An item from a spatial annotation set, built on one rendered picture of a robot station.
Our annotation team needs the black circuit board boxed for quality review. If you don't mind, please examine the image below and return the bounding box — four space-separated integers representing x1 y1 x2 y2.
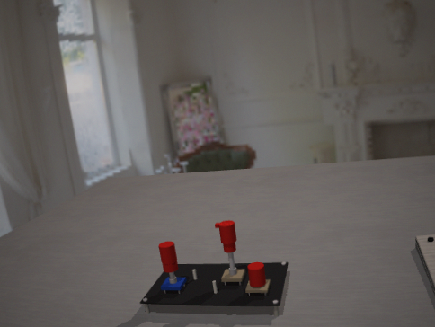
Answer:
139 221 288 317

